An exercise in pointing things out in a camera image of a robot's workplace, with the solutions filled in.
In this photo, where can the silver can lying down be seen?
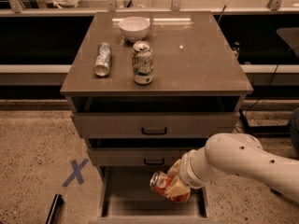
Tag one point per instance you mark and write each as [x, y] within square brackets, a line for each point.
[103, 60]

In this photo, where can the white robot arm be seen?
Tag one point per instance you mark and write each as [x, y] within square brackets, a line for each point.
[233, 154]

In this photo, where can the black stand leg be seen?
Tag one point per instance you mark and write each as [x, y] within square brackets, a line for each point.
[244, 121]

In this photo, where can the grey three-drawer cabinet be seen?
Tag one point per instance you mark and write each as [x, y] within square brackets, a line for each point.
[191, 58]

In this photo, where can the upright green white soda can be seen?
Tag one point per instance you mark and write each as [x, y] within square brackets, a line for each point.
[142, 61]

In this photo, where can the open bottom drawer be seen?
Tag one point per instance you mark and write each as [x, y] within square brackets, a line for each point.
[126, 198]

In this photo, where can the white ceramic bowl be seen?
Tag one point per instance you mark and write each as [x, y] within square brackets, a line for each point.
[134, 28]

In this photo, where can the black bar lower left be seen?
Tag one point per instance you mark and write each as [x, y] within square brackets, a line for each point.
[56, 205]

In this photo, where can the drawer with black handle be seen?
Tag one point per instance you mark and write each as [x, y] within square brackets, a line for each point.
[141, 152]
[154, 116]

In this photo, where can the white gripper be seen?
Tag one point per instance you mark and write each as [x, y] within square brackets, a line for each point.
[187, 172]

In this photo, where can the middle drawer with black handle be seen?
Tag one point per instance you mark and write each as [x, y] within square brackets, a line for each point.
[141, 152]

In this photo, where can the blue tape cross mark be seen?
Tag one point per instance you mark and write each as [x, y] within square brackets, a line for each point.
[76, 173]

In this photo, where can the top drawer with black handle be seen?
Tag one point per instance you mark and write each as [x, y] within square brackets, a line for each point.
[154, 116]

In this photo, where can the red coke can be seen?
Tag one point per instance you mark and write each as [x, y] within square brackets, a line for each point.
[160, 181]

